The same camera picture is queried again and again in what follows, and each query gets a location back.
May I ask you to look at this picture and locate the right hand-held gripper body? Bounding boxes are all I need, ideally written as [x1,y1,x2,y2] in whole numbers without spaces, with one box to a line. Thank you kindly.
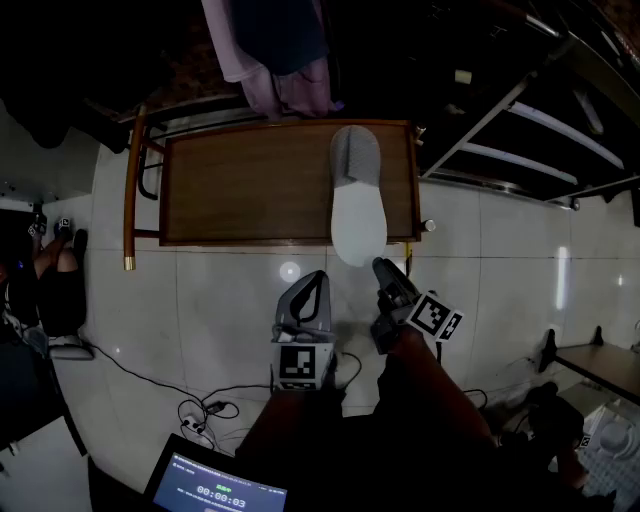
[370,289,465,357]

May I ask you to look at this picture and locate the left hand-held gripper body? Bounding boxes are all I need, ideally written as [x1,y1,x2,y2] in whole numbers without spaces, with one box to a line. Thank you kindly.
[270,322,338,392]

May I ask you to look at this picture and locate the person's left forearm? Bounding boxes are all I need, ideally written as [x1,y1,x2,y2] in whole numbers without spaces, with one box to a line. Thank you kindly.
[238,387,347,459]

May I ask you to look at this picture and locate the person's right forearm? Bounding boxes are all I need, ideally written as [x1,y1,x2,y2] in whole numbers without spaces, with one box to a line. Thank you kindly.
[383,327,497,451]

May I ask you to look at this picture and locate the white power strip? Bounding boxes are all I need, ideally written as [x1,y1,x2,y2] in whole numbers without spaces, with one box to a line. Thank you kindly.
[179,413,215,447]

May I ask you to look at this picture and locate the person's dark shorts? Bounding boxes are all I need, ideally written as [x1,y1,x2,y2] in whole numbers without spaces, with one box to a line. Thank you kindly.
[233,349,617,512]

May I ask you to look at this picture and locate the laptop with timer screen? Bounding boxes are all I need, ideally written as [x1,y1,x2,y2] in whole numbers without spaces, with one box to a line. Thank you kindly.
[143,433,290,512]

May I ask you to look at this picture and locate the grey table with black brackets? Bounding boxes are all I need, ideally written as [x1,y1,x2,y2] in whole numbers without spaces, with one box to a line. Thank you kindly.
[538,325,640,407]

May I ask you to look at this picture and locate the purple hanging garment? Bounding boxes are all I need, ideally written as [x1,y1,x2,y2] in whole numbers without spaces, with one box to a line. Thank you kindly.
[201,0,346,120]

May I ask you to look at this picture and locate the grey flat floor box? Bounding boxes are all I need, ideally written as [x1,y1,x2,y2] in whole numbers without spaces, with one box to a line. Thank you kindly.
[47,333,96,362]

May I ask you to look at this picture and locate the black floor cable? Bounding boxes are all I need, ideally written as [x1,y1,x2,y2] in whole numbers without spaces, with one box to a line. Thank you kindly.
[79,340,364,451]

